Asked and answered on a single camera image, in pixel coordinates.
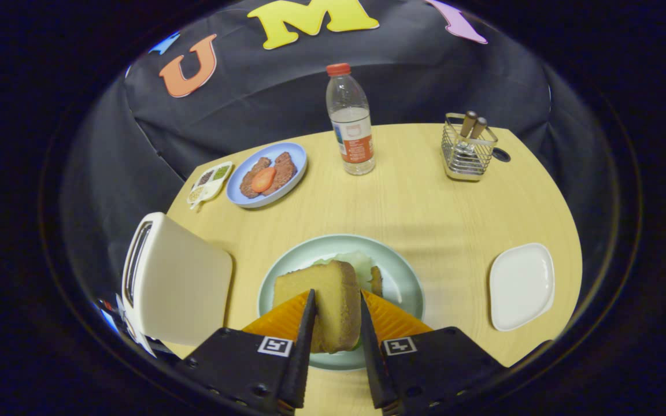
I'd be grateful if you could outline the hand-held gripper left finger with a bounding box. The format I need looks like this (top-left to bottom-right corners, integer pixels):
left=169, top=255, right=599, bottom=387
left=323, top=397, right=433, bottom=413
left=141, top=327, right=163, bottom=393
left=173, top=288, right=317, bottom=416

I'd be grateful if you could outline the red tomato slice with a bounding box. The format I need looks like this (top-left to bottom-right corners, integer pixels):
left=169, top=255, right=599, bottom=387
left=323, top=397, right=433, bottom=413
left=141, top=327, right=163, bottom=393
left=250, top=167, right=277, bottom=193

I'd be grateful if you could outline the clear red-capped water bottle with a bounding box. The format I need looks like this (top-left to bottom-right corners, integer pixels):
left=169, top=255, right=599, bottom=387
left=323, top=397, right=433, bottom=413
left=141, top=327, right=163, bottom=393
left=325, top=63, right=376, bottom=176

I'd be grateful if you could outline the brown meat patty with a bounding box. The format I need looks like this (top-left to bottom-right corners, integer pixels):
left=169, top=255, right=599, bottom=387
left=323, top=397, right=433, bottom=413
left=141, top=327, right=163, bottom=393
left=239, top=157, right=272, bottom=199
left=271, top=151, right=298, bottom=196

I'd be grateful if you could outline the small white square plate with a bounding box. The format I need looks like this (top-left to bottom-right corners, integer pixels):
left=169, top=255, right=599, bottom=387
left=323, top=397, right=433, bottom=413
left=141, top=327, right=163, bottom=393
left=489, top=243, right=556, bottom=332

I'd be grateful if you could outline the black backdrop cloth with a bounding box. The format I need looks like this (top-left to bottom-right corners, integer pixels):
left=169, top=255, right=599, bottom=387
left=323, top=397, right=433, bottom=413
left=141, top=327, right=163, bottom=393
left=61, top=0, right=620, bottom=324

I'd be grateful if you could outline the pale green round plate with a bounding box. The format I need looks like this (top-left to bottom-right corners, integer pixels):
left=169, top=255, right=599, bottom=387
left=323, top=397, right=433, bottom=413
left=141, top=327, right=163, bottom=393
left=257, top=233, right=426, bottom=371

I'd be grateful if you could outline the thick bread slice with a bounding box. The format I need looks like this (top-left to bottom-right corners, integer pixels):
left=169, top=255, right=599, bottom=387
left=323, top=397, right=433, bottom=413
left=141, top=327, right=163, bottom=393
left=272, top=260, right=362, bottom=354

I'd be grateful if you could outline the white toaster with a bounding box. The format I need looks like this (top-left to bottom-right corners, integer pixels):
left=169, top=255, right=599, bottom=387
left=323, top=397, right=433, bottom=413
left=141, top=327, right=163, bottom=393
left=122, top=212, right=234, bottom=347

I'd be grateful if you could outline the metal wire cutlery basket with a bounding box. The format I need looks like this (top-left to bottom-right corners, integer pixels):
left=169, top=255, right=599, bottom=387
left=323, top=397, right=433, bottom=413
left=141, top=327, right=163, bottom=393
left=441, top=112, right=499, bottom=182

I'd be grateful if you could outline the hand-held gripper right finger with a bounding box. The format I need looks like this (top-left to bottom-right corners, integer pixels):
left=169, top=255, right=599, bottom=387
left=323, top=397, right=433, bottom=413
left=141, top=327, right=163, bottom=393
left=359, top=289, right=508, bottom=416

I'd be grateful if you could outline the white seasoning tray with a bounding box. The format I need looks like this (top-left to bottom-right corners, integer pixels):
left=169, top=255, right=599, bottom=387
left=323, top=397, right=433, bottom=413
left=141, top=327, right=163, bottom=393
left=187, top=161, right=234, bottom=210

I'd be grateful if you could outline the green lettuce leaf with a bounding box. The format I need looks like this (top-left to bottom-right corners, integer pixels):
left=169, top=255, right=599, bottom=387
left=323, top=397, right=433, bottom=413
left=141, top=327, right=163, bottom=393
left=313, top=250, right=375, bottom=289

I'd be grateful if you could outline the blue round plate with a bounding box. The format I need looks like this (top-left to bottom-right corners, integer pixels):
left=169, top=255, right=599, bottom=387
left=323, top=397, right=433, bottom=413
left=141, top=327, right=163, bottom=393
left=226, top=142, right=308, bottom=208

